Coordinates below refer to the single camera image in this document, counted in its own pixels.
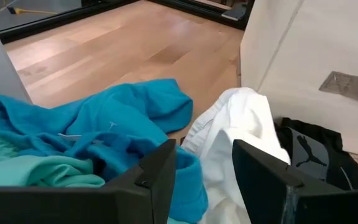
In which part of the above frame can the white garment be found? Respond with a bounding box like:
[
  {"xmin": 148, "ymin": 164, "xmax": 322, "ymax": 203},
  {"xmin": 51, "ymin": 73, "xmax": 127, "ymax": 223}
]
[{"xmin": 181, "ymin": 86, "xmax": 291, "ymax": 224}]

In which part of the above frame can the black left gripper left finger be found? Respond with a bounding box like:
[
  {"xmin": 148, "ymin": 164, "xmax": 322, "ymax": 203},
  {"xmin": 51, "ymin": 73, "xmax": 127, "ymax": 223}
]
[{"xmin": 0, "ymin": 139, "xmax": 177, "ymax": 224}]

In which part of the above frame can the silver bracket plate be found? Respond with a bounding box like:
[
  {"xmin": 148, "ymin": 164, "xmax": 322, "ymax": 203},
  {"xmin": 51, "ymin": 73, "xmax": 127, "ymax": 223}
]
[{"xmin": 221, "ymin": 2, "xmax": 248, "ymax": 22}]

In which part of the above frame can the blue garment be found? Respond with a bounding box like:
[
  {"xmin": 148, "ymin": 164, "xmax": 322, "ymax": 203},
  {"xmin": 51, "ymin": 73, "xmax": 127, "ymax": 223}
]
[{"xmin": 0, "ymin": 78, "xmax": 209, "ymax": 224}]

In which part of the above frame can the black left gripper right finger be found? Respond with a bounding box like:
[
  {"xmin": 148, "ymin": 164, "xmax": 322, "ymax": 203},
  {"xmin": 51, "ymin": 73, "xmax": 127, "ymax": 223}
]
[{"xmin": 232, "ymin": 139, "xmax": 358, "ymax": 224}]

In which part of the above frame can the beige fabric bin with whites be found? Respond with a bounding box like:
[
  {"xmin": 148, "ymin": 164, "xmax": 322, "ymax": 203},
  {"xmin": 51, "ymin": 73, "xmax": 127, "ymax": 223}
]
[{"xmin": 239, "ymin": 0, "xmax": 358, "ymax": 159}]

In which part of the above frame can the long yellow cable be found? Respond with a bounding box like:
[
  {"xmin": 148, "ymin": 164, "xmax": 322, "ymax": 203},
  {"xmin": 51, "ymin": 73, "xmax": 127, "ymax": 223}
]
[{"xmin": 7, "ymin": 6, "xmax": 60, "ymax": 16}]

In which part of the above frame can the black table frame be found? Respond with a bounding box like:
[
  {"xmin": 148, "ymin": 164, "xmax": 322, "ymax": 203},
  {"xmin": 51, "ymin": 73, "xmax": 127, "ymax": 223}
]
[{"xmin": 0, "ymin": 0, "xmax": 256, "ymax": 44}]

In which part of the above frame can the black garment with puma logo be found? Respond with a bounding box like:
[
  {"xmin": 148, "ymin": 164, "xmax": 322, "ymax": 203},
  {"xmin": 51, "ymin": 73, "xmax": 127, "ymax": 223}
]
[{"xmin": 273, "ymin": 117, "xmax": 358, "ymax": 191}]

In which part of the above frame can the teal garment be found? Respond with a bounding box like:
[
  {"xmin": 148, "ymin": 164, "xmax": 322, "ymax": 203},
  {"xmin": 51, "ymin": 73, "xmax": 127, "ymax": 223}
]
[{"xmin": 0, "ymin": 113, "xmax": 106, "ymax": 190}]

